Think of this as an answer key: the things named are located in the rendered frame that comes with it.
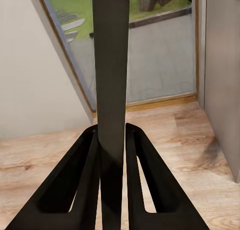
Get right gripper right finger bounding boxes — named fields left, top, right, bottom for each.
left=125, top=123, right=210, bottom=230

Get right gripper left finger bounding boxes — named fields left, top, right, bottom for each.
left=5, top=124, right=101, bottom=230

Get poster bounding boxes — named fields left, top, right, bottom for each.
left=92, top=0, right=130, bottom=230

